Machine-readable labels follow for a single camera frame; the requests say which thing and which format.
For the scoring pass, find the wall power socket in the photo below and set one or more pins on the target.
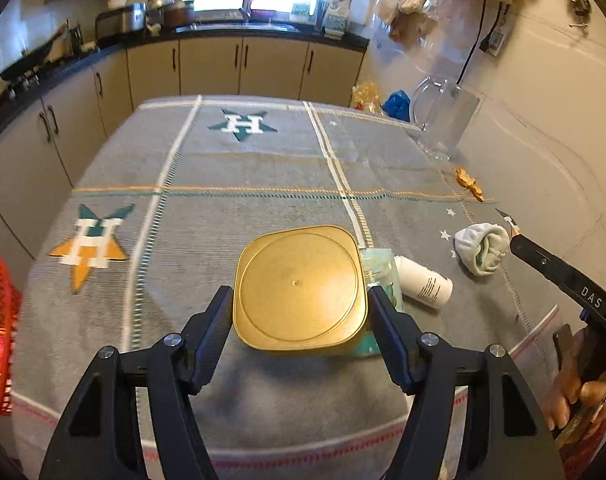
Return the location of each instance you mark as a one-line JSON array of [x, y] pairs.
[[493, 41]]

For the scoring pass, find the beige lower kitchen cabinets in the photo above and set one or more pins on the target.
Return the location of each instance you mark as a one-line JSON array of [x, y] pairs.
[[208, 65]]

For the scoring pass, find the brown cooking pot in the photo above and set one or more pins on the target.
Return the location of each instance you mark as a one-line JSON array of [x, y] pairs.
[[179, 14]]

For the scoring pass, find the white plastic bottle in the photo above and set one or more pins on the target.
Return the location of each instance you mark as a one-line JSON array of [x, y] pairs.
[[423, 282]]

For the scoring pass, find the green box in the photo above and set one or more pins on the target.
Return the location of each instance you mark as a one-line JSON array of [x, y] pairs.
[[299, 12]]

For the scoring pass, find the blue plastic bag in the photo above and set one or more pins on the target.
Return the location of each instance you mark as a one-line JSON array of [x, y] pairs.
[[396, 106]]

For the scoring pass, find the gold square lid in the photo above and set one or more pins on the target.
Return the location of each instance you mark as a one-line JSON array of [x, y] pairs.
[[298, 290]]

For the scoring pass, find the rolled white sock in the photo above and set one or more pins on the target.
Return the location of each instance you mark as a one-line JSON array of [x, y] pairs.
[[475, 245]]

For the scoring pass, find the white carton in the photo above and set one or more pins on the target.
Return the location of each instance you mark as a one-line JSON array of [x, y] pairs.
[[335, 20]]

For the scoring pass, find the hanging plastic bags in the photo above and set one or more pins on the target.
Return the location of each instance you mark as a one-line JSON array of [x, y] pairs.
[[433, 0]]

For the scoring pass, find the black wok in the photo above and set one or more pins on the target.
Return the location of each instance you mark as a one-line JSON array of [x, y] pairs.
[[30, 60]]

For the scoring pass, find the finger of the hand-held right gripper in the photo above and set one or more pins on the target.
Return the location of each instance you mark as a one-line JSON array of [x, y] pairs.
[[535, 257]]

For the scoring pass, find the black kitchen countertop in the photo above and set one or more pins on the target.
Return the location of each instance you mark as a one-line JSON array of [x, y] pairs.
[[133, 40]]

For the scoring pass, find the clear glass pitcher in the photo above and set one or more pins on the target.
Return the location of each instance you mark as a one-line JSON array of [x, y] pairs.
[[448, 120]]

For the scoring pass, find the person's right hand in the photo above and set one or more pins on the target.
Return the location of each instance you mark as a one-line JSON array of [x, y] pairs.
[[565, 395]]

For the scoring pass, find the green packet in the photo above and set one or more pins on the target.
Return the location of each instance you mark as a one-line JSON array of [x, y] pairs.
[[380, 270]]

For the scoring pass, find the silver cooking pot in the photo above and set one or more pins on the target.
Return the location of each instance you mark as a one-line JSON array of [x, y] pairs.
[[125, 19]]

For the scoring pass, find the grey star print tablecloth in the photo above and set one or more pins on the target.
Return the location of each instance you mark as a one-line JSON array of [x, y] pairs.
[[233, 175]]

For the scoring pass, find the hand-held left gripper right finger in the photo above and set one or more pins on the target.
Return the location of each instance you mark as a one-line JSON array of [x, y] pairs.
[[380, 310]]

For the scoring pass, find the gold foil wrapper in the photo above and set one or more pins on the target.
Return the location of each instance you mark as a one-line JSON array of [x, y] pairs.
[[467, 178]]

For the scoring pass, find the dark red cloth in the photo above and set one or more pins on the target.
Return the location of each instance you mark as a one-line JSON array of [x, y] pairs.
[[585, 437]]

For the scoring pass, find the yellow plastic bag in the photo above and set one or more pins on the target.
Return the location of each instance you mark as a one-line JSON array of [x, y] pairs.
[[366, 96]]

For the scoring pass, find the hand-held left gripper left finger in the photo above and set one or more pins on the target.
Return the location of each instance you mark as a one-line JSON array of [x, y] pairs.
[[222, 310]]

